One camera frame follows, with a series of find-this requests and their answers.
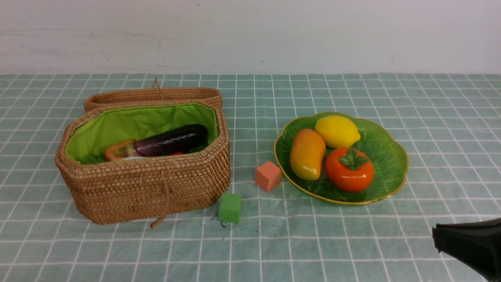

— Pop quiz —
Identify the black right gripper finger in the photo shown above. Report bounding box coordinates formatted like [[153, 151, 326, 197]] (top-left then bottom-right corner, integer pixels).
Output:
[[432, 218, 501, 282]]

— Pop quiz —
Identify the orange persimmon with green calyx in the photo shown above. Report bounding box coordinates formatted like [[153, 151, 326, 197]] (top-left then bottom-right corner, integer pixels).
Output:
[[324, 147, 375, 193]]

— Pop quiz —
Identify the yellow lemon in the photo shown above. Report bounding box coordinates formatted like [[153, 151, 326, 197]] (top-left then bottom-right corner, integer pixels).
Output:
[[315, 115, 361, 148]]

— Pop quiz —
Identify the orange yellow mango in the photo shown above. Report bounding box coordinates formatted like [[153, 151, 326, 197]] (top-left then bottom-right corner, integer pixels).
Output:
[[290, 128, 326, 181]]

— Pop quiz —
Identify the purple eggplant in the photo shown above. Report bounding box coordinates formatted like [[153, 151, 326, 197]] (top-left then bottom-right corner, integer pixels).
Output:
[[132, 124, 208, 157]]

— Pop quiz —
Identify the brown potato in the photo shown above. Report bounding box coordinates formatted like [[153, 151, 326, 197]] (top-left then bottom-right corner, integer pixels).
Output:
[[104, 139, 138, 158]]

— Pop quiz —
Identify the white radish with green leaves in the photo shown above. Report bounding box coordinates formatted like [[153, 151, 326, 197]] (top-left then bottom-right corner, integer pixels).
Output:
[[80, 153, 146, 165]]

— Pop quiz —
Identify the red carrot with green leaves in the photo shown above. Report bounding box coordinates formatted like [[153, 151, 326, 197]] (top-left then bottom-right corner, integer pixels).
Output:
[[170, 146, 206, 155]]

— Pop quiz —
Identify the green glass leaf plate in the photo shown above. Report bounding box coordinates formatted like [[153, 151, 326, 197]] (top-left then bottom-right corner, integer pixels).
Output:
[[274, 111, 409, 206]]

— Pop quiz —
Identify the green checkered tablecloth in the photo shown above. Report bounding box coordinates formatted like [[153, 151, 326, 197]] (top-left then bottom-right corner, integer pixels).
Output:
[[0, 73, 500, 282]]

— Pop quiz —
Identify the orange foam cube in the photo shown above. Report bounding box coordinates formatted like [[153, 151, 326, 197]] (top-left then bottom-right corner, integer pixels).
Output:
[[254, 161, 282, 192]]

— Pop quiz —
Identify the green foam cube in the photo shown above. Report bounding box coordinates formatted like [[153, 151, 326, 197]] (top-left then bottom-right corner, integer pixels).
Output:
[[218, 193, 243, 223]]

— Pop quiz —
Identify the woven wicker basket green lining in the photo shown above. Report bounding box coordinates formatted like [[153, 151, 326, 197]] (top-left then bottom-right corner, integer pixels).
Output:
[[55, 100, 231, 228]]

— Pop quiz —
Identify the woven wicker basket lid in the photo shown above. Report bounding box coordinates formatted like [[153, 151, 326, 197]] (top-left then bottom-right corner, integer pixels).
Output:
[[83, 79, 223, 112]]

